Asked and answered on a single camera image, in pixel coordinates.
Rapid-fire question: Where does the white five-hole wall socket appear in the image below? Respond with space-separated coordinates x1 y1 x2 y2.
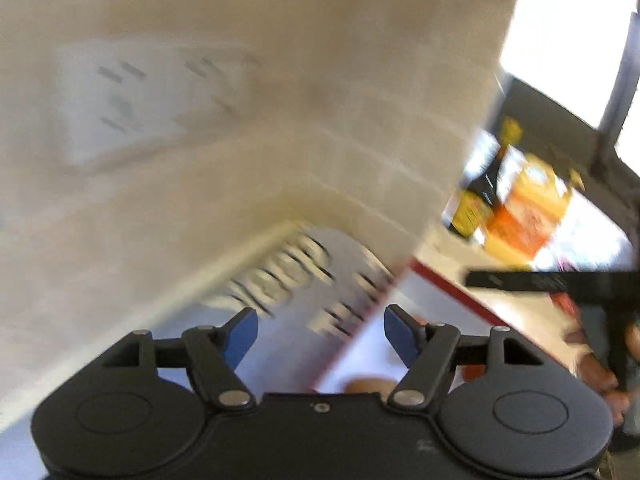
57 49 188 167

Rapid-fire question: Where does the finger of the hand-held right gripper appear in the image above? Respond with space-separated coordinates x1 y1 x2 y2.
464 269 640 306

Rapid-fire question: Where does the red box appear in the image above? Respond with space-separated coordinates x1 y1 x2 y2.
312 255 581 396

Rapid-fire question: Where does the white three-hole wall socket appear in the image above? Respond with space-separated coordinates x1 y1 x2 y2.
172 44 263 128

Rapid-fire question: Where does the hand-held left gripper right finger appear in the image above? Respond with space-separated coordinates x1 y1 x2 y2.
383 304 547 409

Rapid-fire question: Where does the window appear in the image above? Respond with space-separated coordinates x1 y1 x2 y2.
499 0 640 163

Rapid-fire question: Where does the dark bottle with yellow label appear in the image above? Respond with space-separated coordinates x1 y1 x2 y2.
445 120 523 238

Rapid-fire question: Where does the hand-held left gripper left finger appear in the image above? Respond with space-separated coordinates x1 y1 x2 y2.
100 306 257 409

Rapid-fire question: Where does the blue mat with white letters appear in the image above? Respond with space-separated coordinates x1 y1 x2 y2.
0 227 401 480

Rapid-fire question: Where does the person's right hand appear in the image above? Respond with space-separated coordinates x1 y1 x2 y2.
572 322 640 428

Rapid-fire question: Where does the orange snack bag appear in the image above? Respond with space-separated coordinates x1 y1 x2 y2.
482 150 576 267

